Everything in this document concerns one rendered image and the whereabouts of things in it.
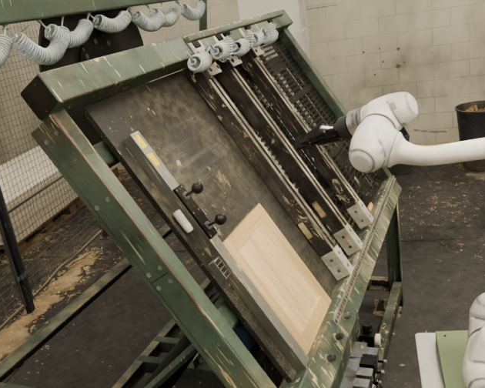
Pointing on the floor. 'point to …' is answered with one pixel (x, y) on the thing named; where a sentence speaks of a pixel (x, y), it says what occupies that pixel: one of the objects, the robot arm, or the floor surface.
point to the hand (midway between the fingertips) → (302, 142)
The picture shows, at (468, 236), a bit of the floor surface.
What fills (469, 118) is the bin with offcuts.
